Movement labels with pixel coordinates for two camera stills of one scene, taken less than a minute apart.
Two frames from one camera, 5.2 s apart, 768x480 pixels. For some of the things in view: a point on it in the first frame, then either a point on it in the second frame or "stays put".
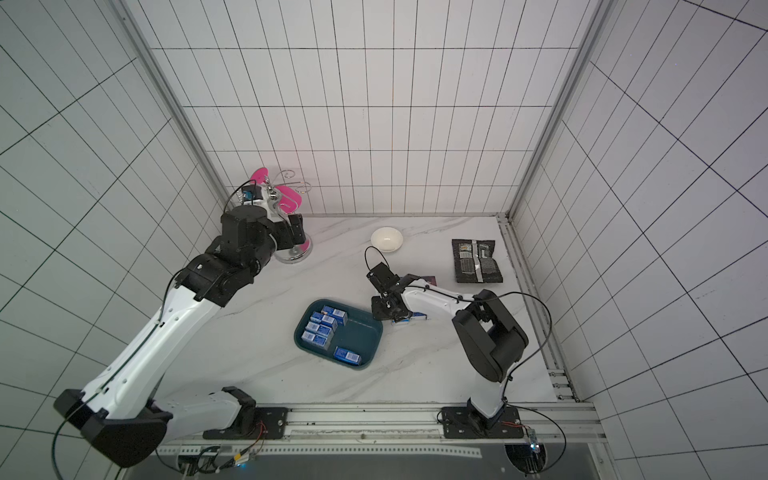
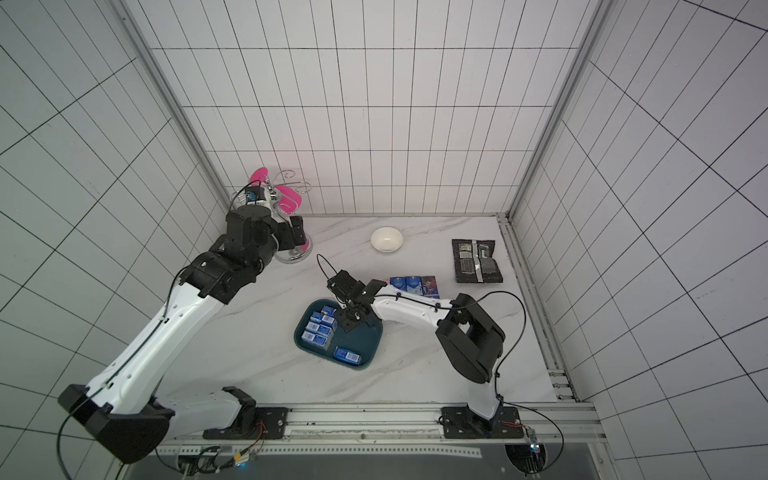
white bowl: (386, 239) stays put
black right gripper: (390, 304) → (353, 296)
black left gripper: (283, 228) stays put
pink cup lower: (289, 201) stays put
